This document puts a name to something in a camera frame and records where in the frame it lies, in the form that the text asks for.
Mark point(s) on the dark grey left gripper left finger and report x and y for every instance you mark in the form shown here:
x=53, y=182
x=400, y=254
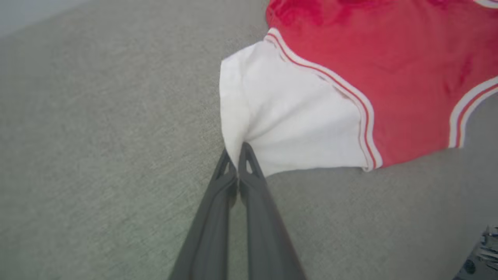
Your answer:
x=210, y=241

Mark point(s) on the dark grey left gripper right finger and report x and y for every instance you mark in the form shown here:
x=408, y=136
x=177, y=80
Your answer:
x=268, y=241

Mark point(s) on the red and white shirt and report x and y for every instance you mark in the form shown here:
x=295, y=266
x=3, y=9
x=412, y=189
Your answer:
x=389, y=77

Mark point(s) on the grey fabric sofa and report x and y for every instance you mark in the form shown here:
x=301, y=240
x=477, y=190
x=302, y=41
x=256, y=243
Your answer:
x=97, y=155

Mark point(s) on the grey robot torso base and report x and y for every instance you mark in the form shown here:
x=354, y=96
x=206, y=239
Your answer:
x=482, y=260

